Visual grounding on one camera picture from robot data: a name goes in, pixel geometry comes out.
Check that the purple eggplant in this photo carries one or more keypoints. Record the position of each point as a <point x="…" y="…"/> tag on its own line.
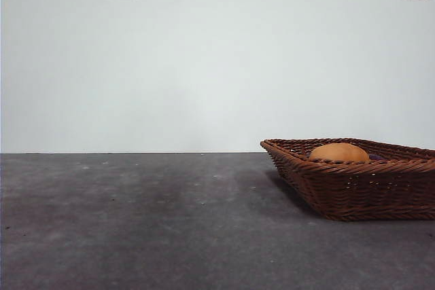
<point x="375" y="157"/>

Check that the brown potato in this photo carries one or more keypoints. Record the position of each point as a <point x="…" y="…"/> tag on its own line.
<point x="340" y="153"/>

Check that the brown wicker basket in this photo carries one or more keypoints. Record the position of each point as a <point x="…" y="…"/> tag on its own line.
<point x="357" y="191"/>

